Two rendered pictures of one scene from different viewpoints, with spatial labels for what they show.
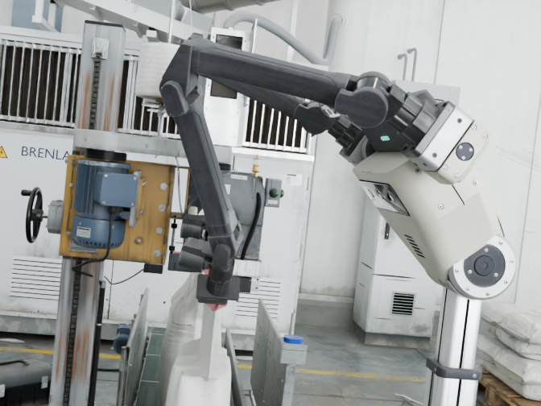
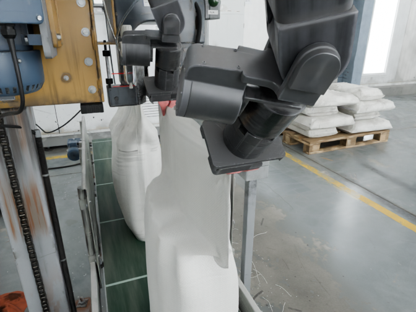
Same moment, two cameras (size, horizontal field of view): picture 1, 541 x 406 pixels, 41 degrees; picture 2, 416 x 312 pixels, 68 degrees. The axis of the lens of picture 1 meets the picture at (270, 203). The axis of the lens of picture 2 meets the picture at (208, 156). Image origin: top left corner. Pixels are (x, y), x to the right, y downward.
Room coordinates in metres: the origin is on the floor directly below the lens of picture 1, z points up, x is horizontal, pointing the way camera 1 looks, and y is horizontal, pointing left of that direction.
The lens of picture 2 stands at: (1.37, 0.24, 1.19)
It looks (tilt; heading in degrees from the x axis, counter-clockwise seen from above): 21 degrees down; 346
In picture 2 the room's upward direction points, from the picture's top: straight up
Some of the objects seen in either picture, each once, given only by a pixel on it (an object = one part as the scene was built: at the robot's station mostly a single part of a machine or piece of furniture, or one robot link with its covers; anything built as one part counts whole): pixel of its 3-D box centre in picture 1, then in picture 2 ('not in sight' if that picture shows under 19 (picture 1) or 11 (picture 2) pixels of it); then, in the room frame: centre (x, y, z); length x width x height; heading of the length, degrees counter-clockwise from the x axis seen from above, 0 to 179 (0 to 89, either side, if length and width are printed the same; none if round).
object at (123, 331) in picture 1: (128, 337); (77, 148); (3.91, 0.69, 0.35); 0.30 x 0.15 x 0.15; 7
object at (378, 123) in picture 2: not in sight; (359, 124); (4.46, -2.45, 0.20); 0.67 x 0.43 x 0.15; 97
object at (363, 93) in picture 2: not in sight; (351, 91); (4.68, -2.43, 0.56); 0.67 x 0.43 x 0.15; 7
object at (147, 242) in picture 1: (118, 207); (30, 41); (2.35, 0.49, 1.18); 0.34 x 0.25 x 0.31; 97
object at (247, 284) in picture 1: (245, 283); not in sight; (2.32, 0.05, 0.98); 0.09 x 0.05 x 0.05; 97
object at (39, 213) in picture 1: (33, 214); not in sight; (2.30, 0.75, 1.13); 0.18 x 0.11 x 0.18; 7
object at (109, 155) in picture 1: (105, 155); not in sight; (2.11, 0.49, 1.35); 0.12 x 0.12 x 0.04
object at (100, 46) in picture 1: (99, 47); not in sight; (2.27, 0.58, 1.68); 0.05 x 0.03 x 0.06; 97
